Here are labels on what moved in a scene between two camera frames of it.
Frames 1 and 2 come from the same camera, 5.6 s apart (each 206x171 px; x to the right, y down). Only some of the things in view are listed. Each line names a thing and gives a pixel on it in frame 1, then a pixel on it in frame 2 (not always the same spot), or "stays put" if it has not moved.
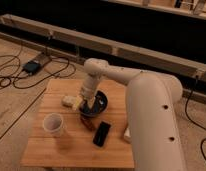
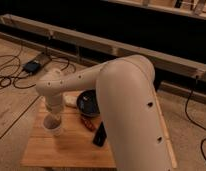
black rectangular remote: (101, 134) stays put
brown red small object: (88, 121) stays put
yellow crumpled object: (69, 101) stays put
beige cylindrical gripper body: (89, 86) → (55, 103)
